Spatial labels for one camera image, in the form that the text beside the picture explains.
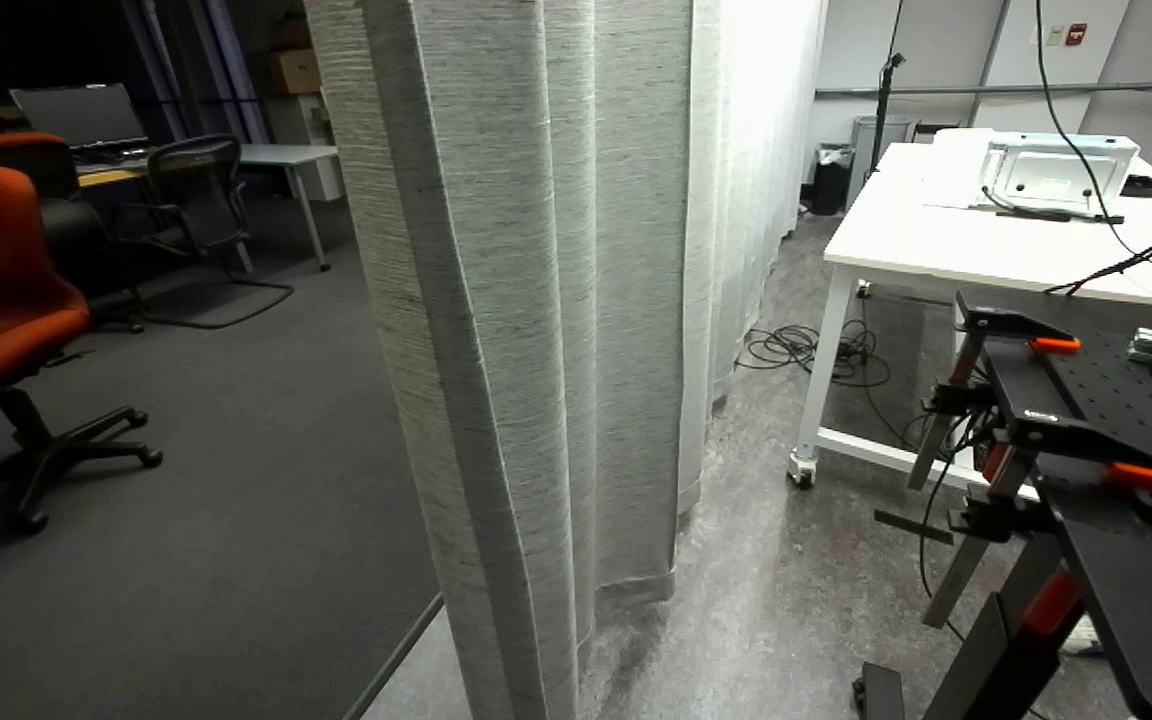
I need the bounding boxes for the grey fabric curtain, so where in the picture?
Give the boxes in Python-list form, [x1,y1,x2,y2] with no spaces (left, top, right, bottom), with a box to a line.
[298,0,831,720]

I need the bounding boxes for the white box device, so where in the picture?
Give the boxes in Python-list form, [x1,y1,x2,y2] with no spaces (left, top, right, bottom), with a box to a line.
[970,129,1145,220]

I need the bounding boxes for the large white table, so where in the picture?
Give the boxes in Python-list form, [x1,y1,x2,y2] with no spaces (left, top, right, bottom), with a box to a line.
[785,125,1152,492]

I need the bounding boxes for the black tripod pole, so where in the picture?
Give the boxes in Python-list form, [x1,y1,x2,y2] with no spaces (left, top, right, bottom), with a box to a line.
[862,0,910,178]

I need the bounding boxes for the grey upright box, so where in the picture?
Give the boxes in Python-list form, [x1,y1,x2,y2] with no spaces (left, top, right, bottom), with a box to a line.
[848,110,885,205]

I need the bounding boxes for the black bag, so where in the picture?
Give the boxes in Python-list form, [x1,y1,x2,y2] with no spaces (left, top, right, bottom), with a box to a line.
[799,141,858,220]

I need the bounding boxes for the brown cardboard box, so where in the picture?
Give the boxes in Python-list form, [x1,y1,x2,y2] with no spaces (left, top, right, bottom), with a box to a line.
[265,43,329,101]

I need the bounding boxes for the small white table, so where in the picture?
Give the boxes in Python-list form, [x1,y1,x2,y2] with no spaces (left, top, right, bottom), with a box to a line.
[232,141,338,275]

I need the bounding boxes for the black mesh chair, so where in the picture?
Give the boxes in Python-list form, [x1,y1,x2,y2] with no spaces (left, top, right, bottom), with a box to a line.
[138,132,298,331]

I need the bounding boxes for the dark blue drapes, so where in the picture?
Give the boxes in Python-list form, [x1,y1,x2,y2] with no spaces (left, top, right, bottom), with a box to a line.
[115,0,276,146]

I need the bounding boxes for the black laptop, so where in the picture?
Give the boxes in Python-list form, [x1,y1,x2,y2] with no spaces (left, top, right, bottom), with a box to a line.
[7,80,156,158]

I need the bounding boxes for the black hanging cable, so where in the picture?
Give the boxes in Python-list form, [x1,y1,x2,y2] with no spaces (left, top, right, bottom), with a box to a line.
[1029,0,1152,275]

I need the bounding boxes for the black cable across table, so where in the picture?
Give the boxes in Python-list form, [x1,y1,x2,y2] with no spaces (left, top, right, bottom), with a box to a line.
[1042,208,1152,302]

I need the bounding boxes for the black clamp with orange handle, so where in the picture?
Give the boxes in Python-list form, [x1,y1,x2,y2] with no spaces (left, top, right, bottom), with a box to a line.
[921,403,1152,632]
[908,298,1087,492]

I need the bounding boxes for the black floor cable coil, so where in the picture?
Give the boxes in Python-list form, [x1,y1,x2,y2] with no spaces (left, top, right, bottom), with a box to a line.
[731,314,879,396]

